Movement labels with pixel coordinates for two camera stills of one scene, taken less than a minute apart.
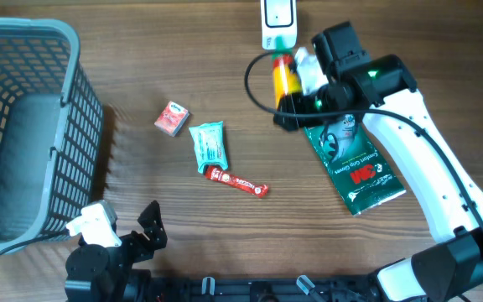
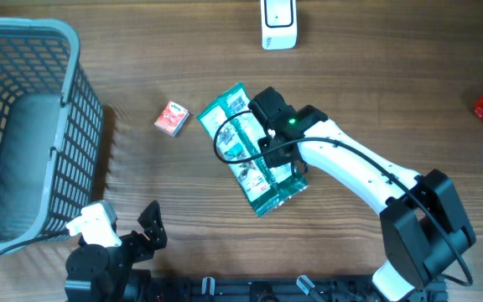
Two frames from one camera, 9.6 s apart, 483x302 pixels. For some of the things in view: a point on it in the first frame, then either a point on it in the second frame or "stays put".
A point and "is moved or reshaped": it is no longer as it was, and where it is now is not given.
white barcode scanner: x=278 y=18 stays put
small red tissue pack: x=172 y=118 stays put
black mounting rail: x=276 y=288 stays put
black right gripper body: x=319 y=99 → x=273 y=158
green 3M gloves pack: x=360 y=169 is moved or reshaped
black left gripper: x=153 y=229 stays put
